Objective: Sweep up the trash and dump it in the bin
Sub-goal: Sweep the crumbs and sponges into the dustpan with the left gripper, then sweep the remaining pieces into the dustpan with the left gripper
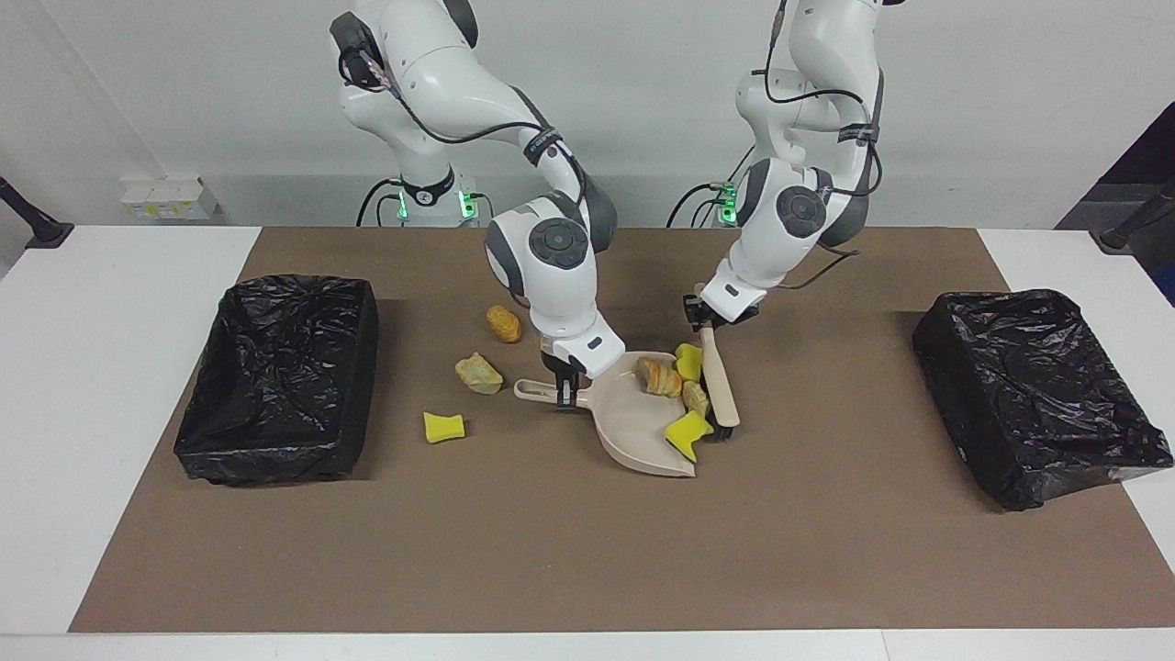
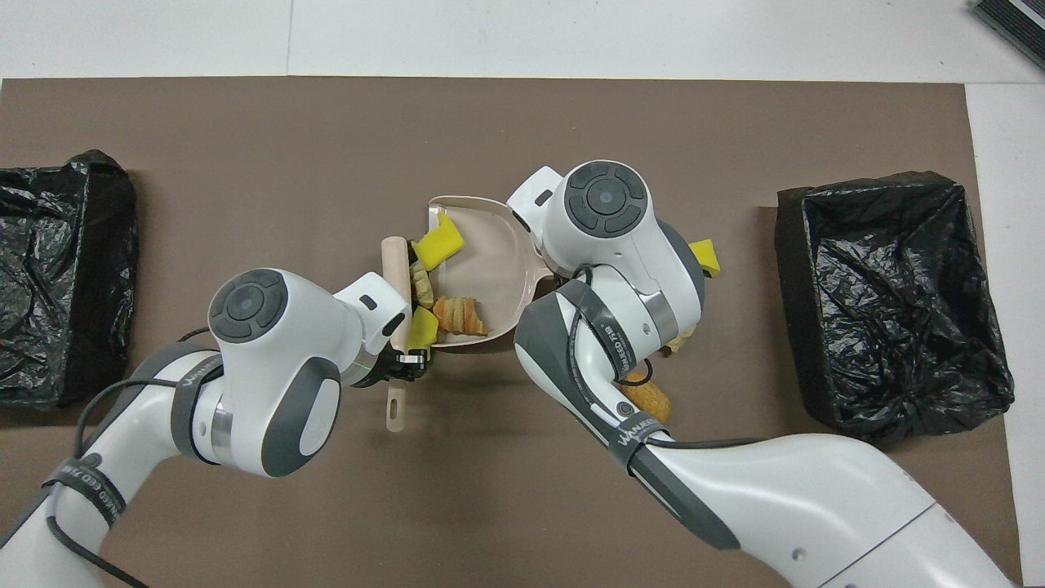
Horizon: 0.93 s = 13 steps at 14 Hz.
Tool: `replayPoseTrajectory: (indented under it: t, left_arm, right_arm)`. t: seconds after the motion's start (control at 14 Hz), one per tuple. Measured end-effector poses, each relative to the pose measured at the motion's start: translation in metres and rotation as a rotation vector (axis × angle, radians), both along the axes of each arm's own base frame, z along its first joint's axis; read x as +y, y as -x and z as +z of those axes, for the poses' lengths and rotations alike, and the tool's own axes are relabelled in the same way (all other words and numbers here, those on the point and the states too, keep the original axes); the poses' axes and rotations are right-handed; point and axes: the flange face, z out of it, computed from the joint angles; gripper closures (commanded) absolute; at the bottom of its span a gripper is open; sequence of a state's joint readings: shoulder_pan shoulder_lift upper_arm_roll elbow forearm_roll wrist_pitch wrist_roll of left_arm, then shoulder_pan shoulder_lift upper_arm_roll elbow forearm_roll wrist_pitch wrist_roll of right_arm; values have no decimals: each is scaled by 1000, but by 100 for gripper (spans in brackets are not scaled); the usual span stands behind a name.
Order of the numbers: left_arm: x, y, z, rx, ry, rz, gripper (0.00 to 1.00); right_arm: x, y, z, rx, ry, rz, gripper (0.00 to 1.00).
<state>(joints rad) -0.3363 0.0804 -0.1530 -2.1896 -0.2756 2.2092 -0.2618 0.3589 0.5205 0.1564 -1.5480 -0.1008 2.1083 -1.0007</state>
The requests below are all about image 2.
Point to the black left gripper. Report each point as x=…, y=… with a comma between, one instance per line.
x=375, y=371

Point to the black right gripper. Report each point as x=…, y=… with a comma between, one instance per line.
x=562, y=279

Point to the yellow sponge with green backing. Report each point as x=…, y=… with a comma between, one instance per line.
x=423, y=328

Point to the striped croissant-like bread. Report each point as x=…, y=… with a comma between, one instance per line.
x=461, y=315

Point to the pale ridged bread piece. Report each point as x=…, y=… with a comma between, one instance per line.
x=423, y=286

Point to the beige plastic dustpan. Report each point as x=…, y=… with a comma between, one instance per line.
x=482, y=253

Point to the beige hand brush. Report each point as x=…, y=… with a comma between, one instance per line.
x=394, y=261

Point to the notched yellow sponge piece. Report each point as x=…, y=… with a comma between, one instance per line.
x=441, y=242

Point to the pale torn bread chunk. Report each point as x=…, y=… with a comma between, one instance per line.
x=678, y=343

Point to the brown peanut-shaped bread roll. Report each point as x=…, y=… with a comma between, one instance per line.
x=653, y=404

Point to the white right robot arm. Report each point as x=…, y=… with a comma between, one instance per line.
x=604, y=204

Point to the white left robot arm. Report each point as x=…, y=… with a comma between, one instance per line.
x=269, y=359

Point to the bin with black plastic bag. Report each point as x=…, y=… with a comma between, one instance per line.
x=898, y=310
x=65, y=278

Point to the brown table mat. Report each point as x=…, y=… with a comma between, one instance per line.
x=326, y=147

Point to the dark grey striped object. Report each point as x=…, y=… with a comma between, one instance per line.
x=1016, y=24

